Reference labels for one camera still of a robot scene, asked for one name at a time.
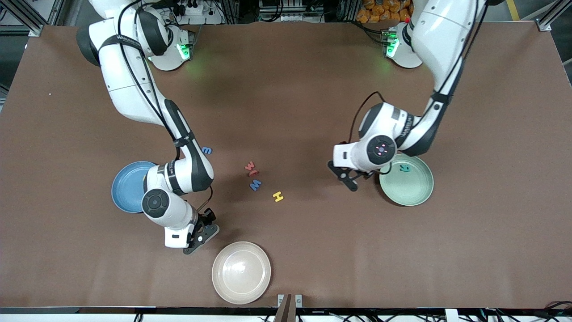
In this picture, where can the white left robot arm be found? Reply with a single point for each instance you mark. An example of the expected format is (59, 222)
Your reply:
(438, 40)

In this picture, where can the orange mesh bag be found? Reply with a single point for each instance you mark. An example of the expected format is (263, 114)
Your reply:
(380, 11)

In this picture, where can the pale green round plate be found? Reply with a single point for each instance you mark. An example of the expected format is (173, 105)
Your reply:
(409, 188)

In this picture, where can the yellow foam letter H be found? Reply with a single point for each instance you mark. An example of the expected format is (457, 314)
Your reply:
(278, 197)

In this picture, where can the teal foam letter R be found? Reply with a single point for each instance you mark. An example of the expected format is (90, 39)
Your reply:
(405, 168)

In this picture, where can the beige round plate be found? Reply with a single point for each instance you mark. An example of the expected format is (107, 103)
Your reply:
(241, 273)

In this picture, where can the blue foam capital letter M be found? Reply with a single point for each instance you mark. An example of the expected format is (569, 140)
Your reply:
(255, 184)

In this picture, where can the red foam small letter w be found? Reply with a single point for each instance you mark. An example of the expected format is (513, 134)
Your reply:
(250, 166)

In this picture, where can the blue round plate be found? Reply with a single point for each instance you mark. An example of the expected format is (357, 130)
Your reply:
(127, 188)

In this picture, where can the aluminium frame profile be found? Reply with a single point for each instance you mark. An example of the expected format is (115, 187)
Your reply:
(547, 20)
(27, 18)

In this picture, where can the white power strip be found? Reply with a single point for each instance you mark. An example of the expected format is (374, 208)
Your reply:
(201, 18)

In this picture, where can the grey metal equipment rack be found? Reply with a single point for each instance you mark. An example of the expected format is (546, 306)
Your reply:
(290, 15)

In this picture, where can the red foam letter Q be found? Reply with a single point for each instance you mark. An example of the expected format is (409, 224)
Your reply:
(254, 174)

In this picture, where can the metal bracket with brown post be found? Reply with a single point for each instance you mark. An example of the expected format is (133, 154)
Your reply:
(289, 308)

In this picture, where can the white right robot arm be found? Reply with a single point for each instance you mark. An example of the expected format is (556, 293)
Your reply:
(129, 89)

